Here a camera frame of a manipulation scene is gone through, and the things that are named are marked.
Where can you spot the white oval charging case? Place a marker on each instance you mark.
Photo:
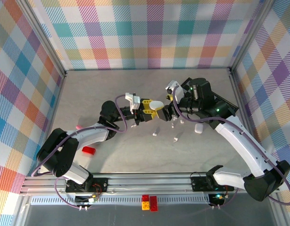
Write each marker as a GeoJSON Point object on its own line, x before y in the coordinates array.
{"type": "Point", "coordinates": [156, 104]}

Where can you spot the white rounded square charging case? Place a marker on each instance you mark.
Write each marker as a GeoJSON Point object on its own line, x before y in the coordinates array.
{"type": "Point", "coordinates": [198, 129]}

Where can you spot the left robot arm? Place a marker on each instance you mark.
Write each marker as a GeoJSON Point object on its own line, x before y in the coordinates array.
{"type": "Point", "coordinates": [57, 153]}

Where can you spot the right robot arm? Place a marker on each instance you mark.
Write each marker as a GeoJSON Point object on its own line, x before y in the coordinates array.
{"type": "Point", "coordinates": [265, 186]}

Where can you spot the red plastic brick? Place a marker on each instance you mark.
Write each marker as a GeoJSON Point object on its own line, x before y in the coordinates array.
{"type": "Point", "coordinates": [88, 150]}

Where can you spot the small red toy brick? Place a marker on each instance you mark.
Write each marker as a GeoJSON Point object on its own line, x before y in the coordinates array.
{"type": "Point", "coordinates": [145, 197]}

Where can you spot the long red toy brick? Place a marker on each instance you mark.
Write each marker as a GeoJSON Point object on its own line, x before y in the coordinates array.
{"type": "Point", "coordinates": [153, 203]}

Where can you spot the yellow toy brick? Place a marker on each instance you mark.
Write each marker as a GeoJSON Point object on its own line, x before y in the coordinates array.
{"type": "Point", "coordinates": [145, 205]}

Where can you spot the black electronics box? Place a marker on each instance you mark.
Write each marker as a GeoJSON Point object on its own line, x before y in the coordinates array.
{"type": "Point", "coordinates": [214, 199]}
{"type": "Point", "coordinates": [82, 199]}

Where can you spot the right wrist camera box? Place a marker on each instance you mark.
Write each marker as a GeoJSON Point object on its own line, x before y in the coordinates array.
{"type": "Point", "coordinates": [179, 93]}

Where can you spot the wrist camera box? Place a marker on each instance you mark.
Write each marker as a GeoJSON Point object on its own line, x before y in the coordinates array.
{"type": "Point", "coordinates": [133, 101]}
{"type": "Point", "coordinates": [179, 93]}

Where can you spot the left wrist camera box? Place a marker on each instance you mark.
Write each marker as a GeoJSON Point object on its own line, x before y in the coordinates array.
{"type": "Point", "coordinates": [133, 101]}

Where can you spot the aluminium mounting rail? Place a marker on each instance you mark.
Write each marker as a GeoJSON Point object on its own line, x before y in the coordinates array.
{"type": "Point", "coordinates": [147, 183]}

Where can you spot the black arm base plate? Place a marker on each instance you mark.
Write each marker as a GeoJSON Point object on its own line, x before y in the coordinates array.
{"type": "Point", "coordinates": [102, 184]}
{"type": "Point", "coordinates": [197, 184]}

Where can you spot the aluminium frame post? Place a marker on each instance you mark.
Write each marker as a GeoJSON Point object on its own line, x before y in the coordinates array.
{"type": "Point", "coordinates": [43, 35]}
{"type": "Point", "coordinates": [251, 35]}

